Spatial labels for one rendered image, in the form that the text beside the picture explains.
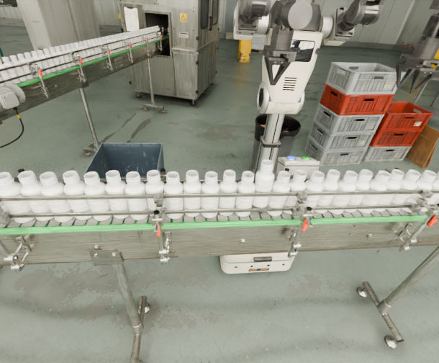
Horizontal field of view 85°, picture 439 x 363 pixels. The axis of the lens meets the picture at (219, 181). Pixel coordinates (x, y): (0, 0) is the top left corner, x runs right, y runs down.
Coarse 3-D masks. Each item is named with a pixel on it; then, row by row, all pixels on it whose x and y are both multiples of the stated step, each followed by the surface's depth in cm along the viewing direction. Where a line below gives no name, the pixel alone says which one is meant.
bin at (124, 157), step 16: (112, 144) 126; (128, 144) 127; (144, 144) 128; (160, 144) 129; (96, 160) 117; (112, 160) 132; (128, 160) 133; (144, 160) 134; (160, 160) 122; (144, 176) 140
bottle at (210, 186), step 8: (208, 176) 76; (216, 176) 73; (208, 184) 74; (216, 184) 75; (208, 192) 74; (216, 192) 75; (208, 200) 76; (216, 200) 77; (208, 208) 78; (216, 208) 80; (208, 216) 80
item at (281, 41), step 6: (276, 24) 64; (276, 30) 63; (282, 30) 63; (288, 30) 63; (276, 36) 64; (282, 36) 63; (288, 36) 63; (276, 42) 65; (282, 42) 64; (288, 42) 64; (270, 48) 66; (276, 48) 65; (282, 48) 65; (288, 48) 66; (276, 54) 64; (294, 54) 64
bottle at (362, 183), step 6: (360, 174) 81; (366, 174) 79; (372, 174) 80; (360, 180) 81; (366, 180) 80; (360, 186) 81; (366, 186) 81; (354, 198) 84; (360, 198) 84; (348, 204) 86; (354, 204) 86; (360, 204) 86; (348, 210) 88; (354, 210) 87
